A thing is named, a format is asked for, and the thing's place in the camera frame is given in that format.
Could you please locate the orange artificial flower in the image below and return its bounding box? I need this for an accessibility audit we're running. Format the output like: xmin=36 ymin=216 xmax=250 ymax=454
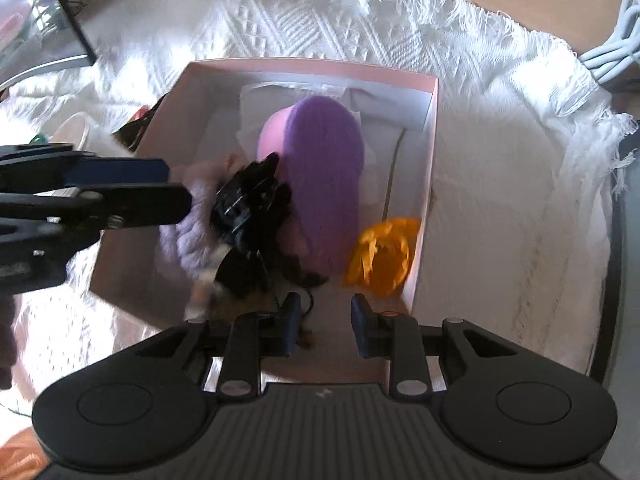
xmin=340 ymin=129 xmax=422 ymax=297

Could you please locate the lavender knitted scrunchie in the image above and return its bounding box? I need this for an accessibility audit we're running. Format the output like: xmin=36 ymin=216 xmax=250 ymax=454
xmin=155 ymin=153 xmax=247 ymax=283

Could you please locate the black plastic hair claw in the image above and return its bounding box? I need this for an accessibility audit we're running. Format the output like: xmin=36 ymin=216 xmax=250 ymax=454
xmin=209 ymin=153 xmax=292 ymax=258

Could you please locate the pink purple sponge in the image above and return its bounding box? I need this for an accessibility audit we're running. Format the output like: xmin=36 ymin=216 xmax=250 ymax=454
xmin=256 ymin=96 xmax=364 ymax=276

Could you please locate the black computer monitor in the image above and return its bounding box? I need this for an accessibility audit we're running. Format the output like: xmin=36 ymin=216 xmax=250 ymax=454
xmin=0 ymin=0 xmax=96 ymax=90

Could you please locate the pink cardboard box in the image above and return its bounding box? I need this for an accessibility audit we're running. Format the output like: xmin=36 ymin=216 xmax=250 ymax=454
xmin=88 ymin=58 xmax=441 ymax=386

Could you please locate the white textured table cloth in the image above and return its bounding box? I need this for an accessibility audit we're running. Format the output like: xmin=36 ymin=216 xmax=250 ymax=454
xmin=0 ymin=0 xmax=639 ymax=416

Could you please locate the white plug and cable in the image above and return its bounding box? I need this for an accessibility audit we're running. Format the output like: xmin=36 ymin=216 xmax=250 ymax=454
xmin=579 ymin=0 xmax=640 ymax=84

